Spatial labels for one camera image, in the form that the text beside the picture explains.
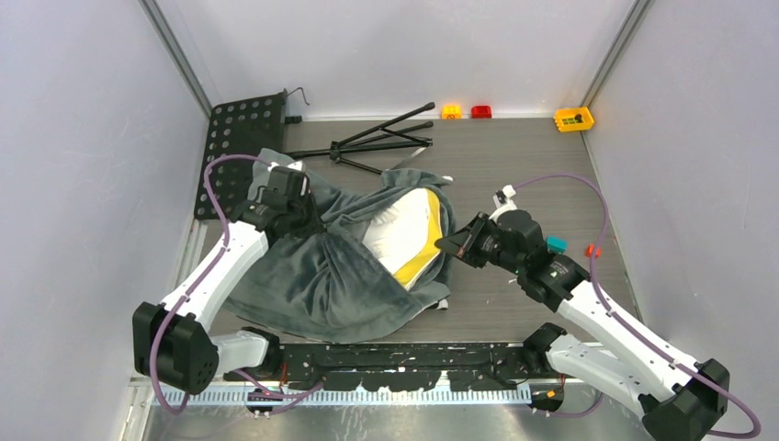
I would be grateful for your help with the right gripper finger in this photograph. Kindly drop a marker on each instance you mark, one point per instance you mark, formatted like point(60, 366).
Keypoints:
point(466, 238)
point(461, 252)

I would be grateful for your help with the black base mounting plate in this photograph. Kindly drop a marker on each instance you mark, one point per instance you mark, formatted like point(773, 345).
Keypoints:
point(402, 367)

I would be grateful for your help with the aluminium rail with ruler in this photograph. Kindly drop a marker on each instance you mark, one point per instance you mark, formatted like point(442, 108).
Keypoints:
point(241, 387)

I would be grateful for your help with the small red orange block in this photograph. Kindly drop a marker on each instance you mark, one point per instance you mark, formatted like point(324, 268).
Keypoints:
point(593, 250)

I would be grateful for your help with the white yellow black pillow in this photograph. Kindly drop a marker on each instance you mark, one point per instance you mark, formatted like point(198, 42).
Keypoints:
point(401, 238)

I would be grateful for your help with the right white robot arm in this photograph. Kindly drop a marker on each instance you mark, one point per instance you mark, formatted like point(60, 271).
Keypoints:
point(615, 341)

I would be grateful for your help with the teal wooden block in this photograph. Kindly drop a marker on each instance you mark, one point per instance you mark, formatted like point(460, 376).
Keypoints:
point(556, 245)

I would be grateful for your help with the yellow toy block with knob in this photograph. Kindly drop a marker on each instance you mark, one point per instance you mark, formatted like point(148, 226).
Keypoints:
point(573, 119)

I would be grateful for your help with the black perforated music stand tray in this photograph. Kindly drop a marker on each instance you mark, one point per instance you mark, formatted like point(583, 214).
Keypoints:
point(236, 129)

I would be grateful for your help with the red toy brick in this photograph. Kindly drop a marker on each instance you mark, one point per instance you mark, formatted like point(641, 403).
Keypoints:
point(481, 112)

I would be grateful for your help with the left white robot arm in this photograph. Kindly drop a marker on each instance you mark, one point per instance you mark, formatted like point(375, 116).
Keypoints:
point(172, 345)

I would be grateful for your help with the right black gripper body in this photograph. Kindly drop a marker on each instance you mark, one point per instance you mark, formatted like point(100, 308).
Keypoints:
point(489, 247)

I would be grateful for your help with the orange toy brick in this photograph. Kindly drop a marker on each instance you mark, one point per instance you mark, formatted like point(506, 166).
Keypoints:
point(451, 112)

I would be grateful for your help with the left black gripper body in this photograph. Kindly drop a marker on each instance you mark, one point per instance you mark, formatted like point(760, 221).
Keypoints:
point(304, 220)

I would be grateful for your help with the grey fluffy pillowcase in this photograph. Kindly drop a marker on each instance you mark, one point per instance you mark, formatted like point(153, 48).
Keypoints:
point(314, 287)

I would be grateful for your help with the black folding tripod stand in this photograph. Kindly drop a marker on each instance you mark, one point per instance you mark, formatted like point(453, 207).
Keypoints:
point(379, 138)

